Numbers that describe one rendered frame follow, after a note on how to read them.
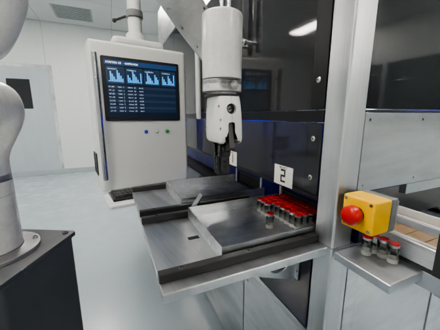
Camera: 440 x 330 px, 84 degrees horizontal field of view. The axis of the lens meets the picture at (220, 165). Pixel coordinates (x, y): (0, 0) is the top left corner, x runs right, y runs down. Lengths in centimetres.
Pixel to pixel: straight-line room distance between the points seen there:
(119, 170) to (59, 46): 492
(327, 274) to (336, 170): 26
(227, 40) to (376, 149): 43
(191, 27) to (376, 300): 89
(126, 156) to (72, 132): 464
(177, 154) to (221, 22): 105
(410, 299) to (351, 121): 68
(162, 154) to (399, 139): 112
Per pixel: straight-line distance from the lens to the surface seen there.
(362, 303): 88
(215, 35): 53
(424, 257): 68
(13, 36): 73
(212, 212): 81
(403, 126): 77
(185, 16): 62
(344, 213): 57
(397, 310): 106
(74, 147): 602
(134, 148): 140
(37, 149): 613
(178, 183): 111
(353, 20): 63
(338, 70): 62
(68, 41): 614
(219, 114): 50
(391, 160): 75
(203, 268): 54
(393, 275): 64
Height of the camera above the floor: 120
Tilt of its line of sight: 11 degrees down
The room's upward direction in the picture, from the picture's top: straight up
